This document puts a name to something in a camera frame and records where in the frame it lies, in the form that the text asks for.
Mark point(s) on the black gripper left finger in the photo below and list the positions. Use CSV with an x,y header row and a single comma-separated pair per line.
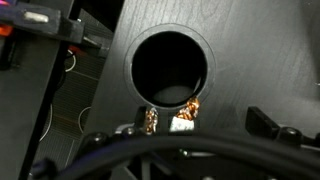
x,y
140,118

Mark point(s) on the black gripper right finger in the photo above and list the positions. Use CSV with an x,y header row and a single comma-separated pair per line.
x,y
261,123

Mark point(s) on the black orange bar clamp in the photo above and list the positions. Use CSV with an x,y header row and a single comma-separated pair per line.
x,y
40,20

